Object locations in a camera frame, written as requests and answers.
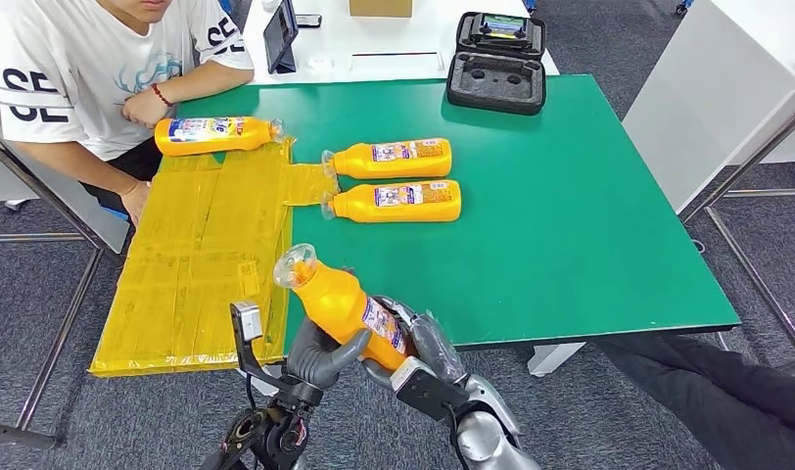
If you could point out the flat white box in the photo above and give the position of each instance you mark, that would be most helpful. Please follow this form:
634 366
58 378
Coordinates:
397 61

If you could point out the person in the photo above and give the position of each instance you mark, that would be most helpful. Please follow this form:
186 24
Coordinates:
79 65
728 402

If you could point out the cardboard box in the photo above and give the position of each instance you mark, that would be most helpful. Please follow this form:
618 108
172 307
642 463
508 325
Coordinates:
379 8

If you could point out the black tablet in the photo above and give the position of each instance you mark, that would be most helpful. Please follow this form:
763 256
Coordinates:
281 36

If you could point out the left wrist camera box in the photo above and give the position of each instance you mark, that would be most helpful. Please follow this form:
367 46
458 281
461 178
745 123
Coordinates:
245 321

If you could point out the white table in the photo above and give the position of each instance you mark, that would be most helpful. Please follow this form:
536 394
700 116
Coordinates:
384 39

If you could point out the orange detergent bottle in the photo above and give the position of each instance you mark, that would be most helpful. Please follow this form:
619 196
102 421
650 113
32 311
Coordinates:
358 209
358 166
196 146
332 305

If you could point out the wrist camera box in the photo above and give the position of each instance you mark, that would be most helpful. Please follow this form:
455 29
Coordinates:
430 392
245 321

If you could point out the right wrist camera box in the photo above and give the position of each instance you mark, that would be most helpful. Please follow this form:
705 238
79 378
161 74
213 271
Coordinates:
430 392

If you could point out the white partition panel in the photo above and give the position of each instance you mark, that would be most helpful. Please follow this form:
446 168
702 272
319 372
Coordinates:
702 110
112 233

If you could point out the steel tube frame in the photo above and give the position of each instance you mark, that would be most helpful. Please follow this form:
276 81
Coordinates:
34 238
774 192

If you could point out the white table foot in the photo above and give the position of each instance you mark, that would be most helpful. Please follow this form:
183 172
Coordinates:
553 360
261 389

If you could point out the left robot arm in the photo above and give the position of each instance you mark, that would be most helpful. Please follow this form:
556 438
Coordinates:
274 434

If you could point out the black remote controller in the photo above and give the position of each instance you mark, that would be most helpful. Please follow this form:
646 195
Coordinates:
503 26

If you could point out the yellow plastic wrapped board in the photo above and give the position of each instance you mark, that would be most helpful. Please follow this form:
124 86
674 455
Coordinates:
196 259

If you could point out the blue chair caster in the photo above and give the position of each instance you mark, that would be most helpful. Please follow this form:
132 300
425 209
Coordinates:
683 6
529 5

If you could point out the black foam carrying case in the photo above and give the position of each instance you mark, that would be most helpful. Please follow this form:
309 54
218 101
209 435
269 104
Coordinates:
495 96

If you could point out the black phone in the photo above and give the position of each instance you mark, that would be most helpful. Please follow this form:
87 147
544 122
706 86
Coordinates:
308 20

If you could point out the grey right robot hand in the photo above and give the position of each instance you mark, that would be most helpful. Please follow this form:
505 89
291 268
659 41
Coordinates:
436 350

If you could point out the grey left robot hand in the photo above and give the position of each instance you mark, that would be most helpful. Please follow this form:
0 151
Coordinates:
313 363

